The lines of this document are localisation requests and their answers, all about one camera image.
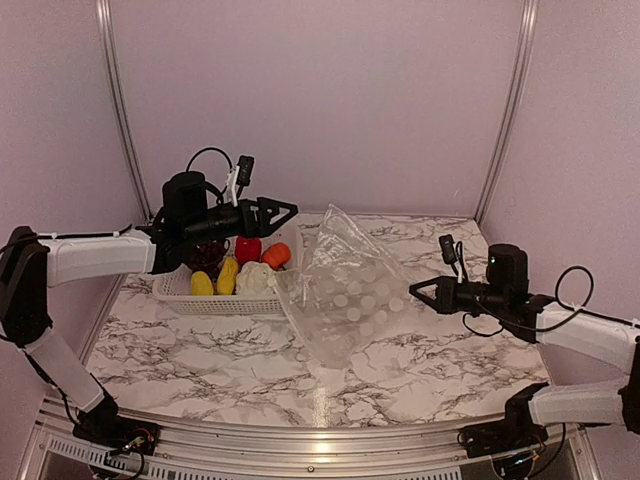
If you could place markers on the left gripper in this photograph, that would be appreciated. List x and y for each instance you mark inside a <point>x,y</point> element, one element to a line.
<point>261,226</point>

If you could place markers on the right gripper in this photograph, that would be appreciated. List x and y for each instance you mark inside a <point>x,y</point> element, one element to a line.
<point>445,298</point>

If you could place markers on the red fake fruit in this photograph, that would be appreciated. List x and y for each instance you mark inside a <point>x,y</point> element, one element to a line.
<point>247,250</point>

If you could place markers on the orange fake pumpkin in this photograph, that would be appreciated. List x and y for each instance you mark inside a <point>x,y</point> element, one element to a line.
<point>276,256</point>

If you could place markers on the white fake cauliflower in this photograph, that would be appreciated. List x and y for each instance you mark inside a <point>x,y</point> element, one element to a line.
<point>255,279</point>

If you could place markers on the purple fake grapes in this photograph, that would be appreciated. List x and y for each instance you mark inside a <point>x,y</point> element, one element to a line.
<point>207,257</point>

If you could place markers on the yellow fake corn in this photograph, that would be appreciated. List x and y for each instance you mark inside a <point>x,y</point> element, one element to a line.
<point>226,281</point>
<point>201,284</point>

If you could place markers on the clear zip top bag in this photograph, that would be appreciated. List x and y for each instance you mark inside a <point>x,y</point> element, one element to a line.
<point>339,243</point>

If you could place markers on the white plastic basket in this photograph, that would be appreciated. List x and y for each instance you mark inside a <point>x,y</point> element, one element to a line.
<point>174,289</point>

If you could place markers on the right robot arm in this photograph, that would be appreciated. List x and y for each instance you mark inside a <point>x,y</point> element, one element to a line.
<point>593,357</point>

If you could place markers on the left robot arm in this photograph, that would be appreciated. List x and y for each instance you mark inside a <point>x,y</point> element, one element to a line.
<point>43,274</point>

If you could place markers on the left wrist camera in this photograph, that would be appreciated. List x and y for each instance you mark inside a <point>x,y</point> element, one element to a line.
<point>238,179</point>

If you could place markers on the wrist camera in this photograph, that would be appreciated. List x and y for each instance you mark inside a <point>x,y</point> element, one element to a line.
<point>238,179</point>
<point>453,256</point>

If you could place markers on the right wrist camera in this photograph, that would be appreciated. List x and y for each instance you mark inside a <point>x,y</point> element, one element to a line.
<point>453,256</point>

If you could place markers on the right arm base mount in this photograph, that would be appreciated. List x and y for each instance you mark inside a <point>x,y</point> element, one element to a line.
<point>505,435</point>

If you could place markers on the front aluminium rail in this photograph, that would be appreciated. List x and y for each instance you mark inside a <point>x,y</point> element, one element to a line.
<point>195,449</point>

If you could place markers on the left aluminium frame post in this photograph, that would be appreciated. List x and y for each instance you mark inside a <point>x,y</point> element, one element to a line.
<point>114,81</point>

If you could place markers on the aluminium frame post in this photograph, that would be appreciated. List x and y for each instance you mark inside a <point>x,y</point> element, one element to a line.
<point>515,92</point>
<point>114,81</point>

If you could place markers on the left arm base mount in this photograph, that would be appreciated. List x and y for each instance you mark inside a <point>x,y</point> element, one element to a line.
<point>104,425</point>

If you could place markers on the right aluminium frame post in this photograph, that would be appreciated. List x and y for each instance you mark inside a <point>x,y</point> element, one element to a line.
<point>515,92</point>

